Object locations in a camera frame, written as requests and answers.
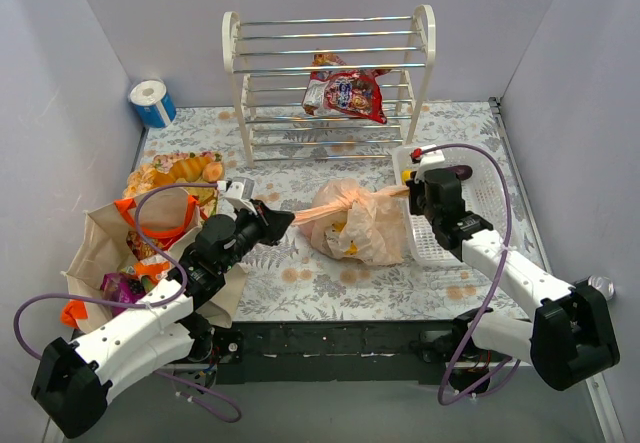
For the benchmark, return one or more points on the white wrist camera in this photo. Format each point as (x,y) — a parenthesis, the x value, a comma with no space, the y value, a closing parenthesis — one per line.
(238,193)
(426,158)

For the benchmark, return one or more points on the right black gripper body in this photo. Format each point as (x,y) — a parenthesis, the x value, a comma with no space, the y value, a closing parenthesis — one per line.
(422,196)

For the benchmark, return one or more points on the orange snack packet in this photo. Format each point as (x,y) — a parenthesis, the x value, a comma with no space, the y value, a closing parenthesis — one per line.
(155,268)

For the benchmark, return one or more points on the metal can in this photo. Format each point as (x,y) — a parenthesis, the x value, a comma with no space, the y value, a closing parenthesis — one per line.
(604,285)

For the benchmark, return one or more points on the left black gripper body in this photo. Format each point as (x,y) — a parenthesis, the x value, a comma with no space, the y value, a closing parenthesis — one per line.
(267,219)

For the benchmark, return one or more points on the bread loaf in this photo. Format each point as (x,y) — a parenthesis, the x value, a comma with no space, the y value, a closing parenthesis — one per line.
(189,169)

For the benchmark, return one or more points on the canvas tote bag orange handles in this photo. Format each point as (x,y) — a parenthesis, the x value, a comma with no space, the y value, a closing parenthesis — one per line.
(171,216)

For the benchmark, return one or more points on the white metal shelf rack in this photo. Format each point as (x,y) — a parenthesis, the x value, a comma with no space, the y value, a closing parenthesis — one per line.
(268,64)

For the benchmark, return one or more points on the peach plastic grocery bag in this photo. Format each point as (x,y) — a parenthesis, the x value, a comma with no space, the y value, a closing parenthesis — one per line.
(348,221)

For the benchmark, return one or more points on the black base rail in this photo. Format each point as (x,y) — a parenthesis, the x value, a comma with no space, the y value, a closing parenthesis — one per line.
(325,351)

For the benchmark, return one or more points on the toilet paper roll blue wrap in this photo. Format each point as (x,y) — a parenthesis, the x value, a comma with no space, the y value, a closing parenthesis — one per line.
(153,104)

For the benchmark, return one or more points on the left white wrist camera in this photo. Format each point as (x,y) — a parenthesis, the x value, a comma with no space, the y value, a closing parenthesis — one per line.
(238,193)

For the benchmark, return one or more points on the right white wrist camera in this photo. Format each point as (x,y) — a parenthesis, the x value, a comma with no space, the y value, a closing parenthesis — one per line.
(426,158)

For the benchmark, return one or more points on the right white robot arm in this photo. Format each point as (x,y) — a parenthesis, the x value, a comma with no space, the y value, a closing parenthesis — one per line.
(568,335)

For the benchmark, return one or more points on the purple eggplant toy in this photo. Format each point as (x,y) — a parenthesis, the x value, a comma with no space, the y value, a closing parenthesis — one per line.
(463,172)

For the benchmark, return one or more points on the purple snack bag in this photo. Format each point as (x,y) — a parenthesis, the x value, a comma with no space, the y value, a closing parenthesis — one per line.
(124,288)

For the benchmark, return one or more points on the floral bread tray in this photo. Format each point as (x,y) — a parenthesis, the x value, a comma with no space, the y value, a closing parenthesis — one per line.
(155,174)

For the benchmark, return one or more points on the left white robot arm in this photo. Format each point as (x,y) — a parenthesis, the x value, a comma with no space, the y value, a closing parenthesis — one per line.
(76,381)

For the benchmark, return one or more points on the large red snack bag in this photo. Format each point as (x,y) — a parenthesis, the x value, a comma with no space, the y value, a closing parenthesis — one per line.
(141,249)

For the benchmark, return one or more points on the white plastic basket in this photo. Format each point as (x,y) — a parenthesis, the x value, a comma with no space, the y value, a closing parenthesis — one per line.
(483,194)

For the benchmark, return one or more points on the red candy bag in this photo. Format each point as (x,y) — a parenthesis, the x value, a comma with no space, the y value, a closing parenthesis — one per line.
(353,92)

